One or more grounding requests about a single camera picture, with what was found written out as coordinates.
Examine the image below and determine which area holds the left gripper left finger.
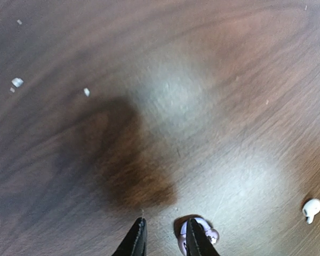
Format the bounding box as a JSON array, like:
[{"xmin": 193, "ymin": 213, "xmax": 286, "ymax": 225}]
[{"xmin": 114, "ymin": 217, "xmax": 147, "ymax": 256}]

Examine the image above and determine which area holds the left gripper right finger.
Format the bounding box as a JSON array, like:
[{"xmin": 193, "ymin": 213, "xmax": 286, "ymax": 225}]
[{"xmin": 186, "ymin": 218, "xmax": 220, "ymax": 256}]

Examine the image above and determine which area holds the white earbud upper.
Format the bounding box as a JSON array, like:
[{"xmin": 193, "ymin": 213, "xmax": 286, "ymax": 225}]
[{"xmin": 302, "ymin": 198, "xmax": 320, "ymax": 224}]

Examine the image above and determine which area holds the purple earbud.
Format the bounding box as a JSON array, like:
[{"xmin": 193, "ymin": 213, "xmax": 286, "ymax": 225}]
[{"xmin": 177, "ymin": 217, "xmax": 220, "ymax": 255}]

